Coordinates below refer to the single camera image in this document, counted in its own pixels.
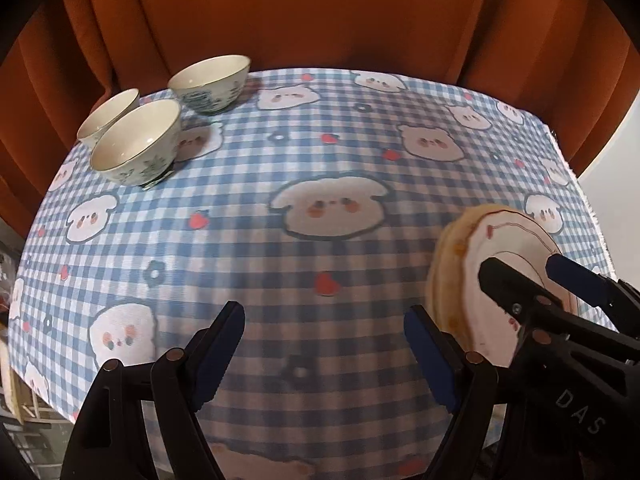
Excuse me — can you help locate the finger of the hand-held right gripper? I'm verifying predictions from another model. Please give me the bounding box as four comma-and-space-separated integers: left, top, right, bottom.
479, 257, 556, 331
546, 254, 640, 311

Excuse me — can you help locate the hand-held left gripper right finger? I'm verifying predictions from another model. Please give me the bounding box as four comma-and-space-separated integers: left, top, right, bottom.
404, 305, 506, 480

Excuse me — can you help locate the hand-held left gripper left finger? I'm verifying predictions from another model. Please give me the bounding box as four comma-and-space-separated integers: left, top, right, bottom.
60, 301, 246, 480

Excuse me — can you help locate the small white red-rimmed plate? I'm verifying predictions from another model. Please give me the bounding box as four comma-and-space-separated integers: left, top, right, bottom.
465, 208, 581, 366

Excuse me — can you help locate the white floral ceramic bowl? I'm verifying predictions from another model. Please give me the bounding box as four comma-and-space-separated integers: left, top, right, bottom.
167, 54, 251, 114
76, 88, 141, 149
89, 98, 182, 189

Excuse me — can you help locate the wooden shelf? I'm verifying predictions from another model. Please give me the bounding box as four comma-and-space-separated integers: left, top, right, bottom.
0, 230, 76, 480

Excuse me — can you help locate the blue checked cartoon tablecloth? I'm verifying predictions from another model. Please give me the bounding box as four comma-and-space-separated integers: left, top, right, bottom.
7, 67, 616, 480

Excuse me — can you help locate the orange curtain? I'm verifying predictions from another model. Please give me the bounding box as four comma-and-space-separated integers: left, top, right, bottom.
0, 0, 640, 241

